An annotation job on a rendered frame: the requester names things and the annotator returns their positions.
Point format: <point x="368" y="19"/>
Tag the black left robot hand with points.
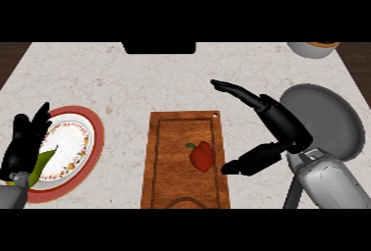
<point x="23" y="143"/>

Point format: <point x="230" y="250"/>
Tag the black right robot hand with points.
<point x="282" y="123"/>

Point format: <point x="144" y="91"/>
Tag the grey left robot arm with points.
<point x="11" y="192"/>

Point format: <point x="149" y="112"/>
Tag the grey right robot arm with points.
<point x="328" y="183"/>

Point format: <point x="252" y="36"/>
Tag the grey pan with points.
<point x="328" y="117"/>

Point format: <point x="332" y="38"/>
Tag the red bell pepper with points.
<point x="201" y="156"/>

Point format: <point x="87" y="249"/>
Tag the brown wooden cutting board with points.
<point x="184" y="189"/>

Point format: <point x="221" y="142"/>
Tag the green vegetable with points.
<point x="38" y="166"/>

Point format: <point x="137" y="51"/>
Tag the red rimmed floral plate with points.
<point x="72" y="147"/>

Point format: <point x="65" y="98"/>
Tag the grey bowl with orange rim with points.
<point x="311" y="49"/>

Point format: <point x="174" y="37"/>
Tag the black appliance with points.
<point x="159" y="47"/>

